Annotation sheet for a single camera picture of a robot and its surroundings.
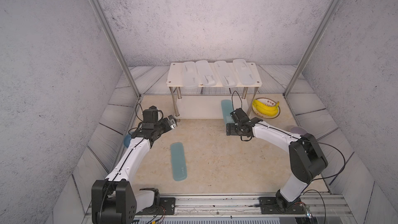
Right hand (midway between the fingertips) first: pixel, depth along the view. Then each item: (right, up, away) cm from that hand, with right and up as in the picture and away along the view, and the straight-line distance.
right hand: (234, 129), depth 92 cm
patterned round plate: (+29, +16, +23) cm, 40 cm away
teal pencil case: (-31, -19, -7) cm, 37 cm away
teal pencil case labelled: (-2, +12, +12) cm, 18 cm away
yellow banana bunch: (+23, +11, +13) cm, 29 cm away
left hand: (-35, +5, -7) cm, 36 cm away
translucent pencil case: (-25, +30, -9) cm, 40 cm away
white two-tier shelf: (-23, +27, +31) cm, 47 cm away
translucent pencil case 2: (+4, +30, -9) cm, 32 cm away
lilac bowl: (+38, 0, +1) cm, 38 cm away
